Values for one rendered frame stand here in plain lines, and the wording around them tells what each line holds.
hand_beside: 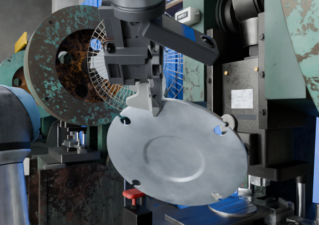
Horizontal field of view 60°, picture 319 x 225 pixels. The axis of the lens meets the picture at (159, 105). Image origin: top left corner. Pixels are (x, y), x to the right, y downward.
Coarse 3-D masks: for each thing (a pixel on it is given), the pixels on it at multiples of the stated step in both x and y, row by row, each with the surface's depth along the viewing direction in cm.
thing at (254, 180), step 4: (252, 176) 79; (252, 180) 79; (256, 180) 78; (260, 180) 77; (264, 180) 77; (268, 180) 78; (256, 184) 78; (260, 184) 77; (264, 184) 77; (268, 184) 78
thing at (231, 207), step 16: (192, 208) 71; (208, 208) 71; (224, 208) 70; (240, 208) 70; (256, 208) 70; (176, 224) 64; (192, 224) 62; (208, 224) 62; (224, 224) 62; (240, 224) 64
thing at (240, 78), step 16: (224, 64) 80; (240, 64) 76; (256, 64) 71; (224, 80) 80; (240, 80) 76; (256, 80) 71; (224, 96) 80; (240, 96) 75; (256, 96) 71; (224, 112) 80; (240, 112) 76; (256, 112) 71; (224, 128) 79; (240, 128) 76; (256, 128) 71; (288, 128) 75; (256, 144) 71; (272, 144) 70; (288, 144) 74; (256, 160) 70; (272, 160) 70; (288, 160) 74
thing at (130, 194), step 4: (136, 188) 96; (124, 192) 92; (128, 192) 92; (132, 192) 91; (136, 192) 92; (140, 192) 92; (124, 196) 92; (128, 196) 90; (132, 196) 90; (136, 196) 90; (140, 196) 91; (144, 196) 92; (132, 200) 93; (136, 200) 93; (132, 204) 93; (136, 204) 93
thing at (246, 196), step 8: (240, 192) 85; (256, 192) 85; (248, 200) 78; (256, 200) 78; (264, 200) 78; (272, 200) 78; (272, 208) 71; (280, 208) 72; (288, 208) 74; (272, 216) 71; (280, 216) 72; (288, 216) 74; (272, 224) 71
